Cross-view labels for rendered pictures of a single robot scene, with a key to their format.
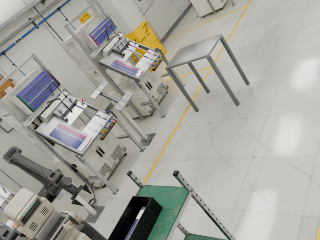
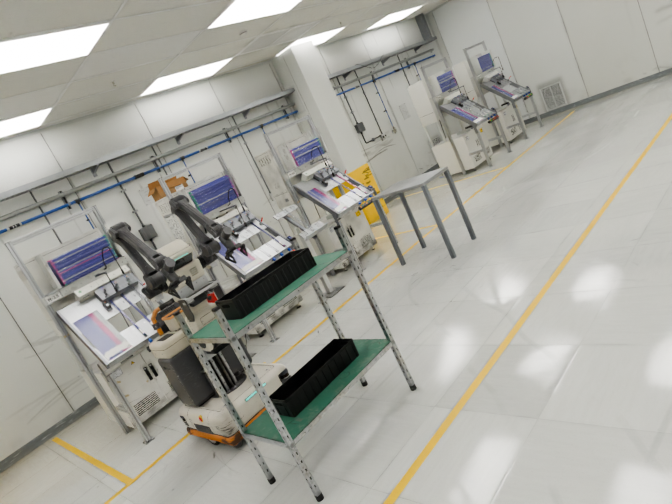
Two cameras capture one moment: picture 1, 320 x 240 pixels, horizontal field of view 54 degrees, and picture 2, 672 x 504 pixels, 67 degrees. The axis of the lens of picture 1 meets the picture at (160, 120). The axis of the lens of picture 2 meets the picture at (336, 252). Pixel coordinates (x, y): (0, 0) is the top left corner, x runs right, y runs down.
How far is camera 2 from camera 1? 1.45 m
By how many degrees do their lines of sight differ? 14
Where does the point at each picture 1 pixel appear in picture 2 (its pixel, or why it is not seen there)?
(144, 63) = (350, 199)
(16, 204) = (169, 249)
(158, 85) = (363, 236)
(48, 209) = (197, 271)
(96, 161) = not seen: hidden behind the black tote
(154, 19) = (381, 170)
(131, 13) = (351, 151)
